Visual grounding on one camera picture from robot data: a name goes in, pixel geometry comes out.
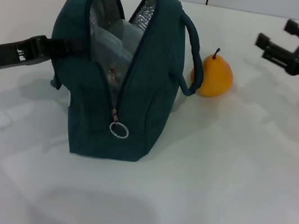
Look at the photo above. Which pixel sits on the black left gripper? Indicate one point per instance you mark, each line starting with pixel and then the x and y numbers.
pixel 2 56

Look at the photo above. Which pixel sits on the clear plastic blue-rimmed food container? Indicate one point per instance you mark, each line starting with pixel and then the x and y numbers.
pixel 111 46

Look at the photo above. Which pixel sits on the orange yellow pear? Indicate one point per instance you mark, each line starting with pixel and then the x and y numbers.
pixel 217 77

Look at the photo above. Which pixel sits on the dark teal insulated lunch bag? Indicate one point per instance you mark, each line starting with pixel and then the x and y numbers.
pixel 150 89

